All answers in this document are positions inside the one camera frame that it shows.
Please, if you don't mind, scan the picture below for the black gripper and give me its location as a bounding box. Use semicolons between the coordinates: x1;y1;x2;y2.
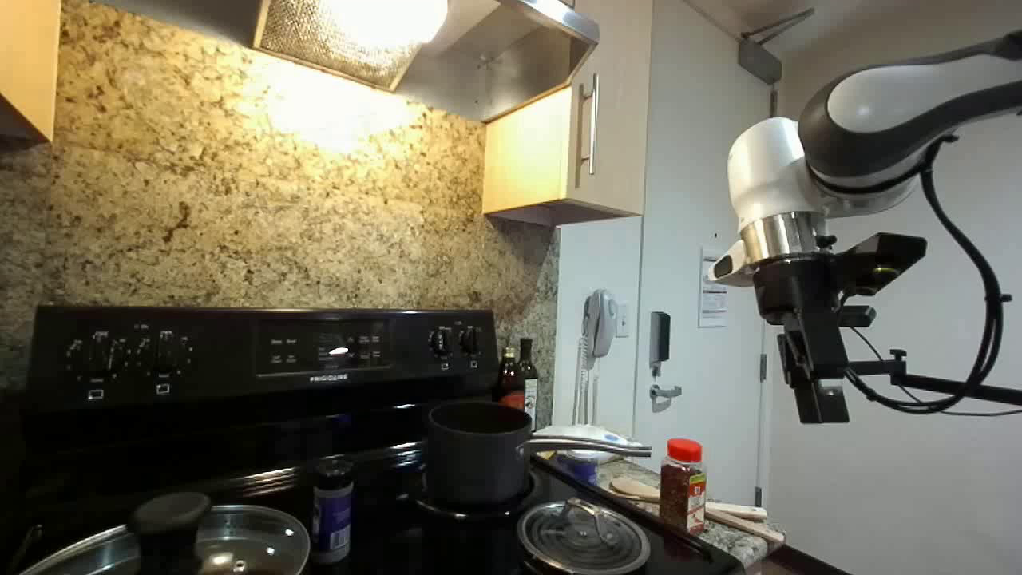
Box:
757;271;874;423

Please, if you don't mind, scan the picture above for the glass pot lid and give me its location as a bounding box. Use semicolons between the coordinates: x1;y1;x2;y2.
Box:
519;499;651;575

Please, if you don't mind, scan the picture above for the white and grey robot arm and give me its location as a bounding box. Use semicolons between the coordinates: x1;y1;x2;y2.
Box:
709;33;1022;423

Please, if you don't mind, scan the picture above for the black electric stove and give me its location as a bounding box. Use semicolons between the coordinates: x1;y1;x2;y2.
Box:
3;305;742;575

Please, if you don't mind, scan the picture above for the wooden spatula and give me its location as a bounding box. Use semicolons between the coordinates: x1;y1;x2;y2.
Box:
610;478;787;547

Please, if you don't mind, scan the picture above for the red cap spice jar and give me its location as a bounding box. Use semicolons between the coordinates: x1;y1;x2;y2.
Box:
660;438;706;533

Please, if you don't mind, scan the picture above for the white lid blue tub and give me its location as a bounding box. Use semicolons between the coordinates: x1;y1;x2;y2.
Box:
555;453;602;486

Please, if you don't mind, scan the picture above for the dark sauce bottle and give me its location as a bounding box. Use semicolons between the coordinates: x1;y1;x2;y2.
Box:
500;348;525;410

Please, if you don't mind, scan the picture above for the light wood upper cabinet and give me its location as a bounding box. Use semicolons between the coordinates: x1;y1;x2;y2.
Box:
483;0;654;223

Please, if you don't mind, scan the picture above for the dark grey saucepan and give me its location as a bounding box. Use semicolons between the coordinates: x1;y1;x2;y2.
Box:
422;398;654;506

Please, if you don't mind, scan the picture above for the stainless range hood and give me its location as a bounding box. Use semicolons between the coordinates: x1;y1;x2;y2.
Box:
105;0;602;120

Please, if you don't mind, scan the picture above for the blue label spice shaker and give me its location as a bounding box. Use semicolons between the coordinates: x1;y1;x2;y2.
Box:
313;453;356;564

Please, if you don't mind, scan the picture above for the large glass lid black knob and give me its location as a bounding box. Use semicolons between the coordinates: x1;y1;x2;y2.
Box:
19;492;309;575

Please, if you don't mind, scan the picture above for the door handle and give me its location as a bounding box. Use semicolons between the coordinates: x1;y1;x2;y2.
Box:
648;383;685;413

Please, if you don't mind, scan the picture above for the wall phone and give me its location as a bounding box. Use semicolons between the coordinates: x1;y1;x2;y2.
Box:
581;291;616;364

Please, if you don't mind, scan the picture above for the robot cable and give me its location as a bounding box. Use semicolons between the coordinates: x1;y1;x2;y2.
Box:
842;146;1011;416

